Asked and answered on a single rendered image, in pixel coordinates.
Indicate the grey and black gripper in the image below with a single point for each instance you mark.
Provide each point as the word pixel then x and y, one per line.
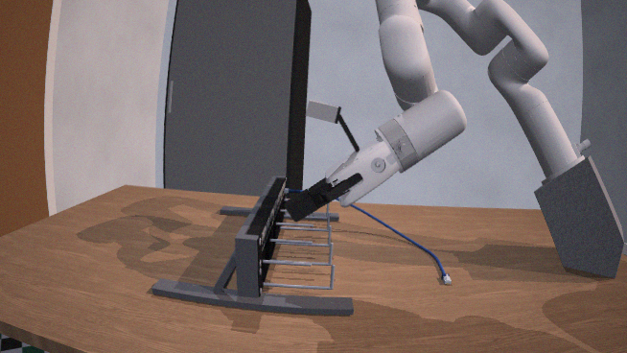
pixel 356 173

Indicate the white network cable plug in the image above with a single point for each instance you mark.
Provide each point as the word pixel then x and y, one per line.
pixel 446 279

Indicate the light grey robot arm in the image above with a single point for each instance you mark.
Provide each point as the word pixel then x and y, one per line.
pixel 425 127

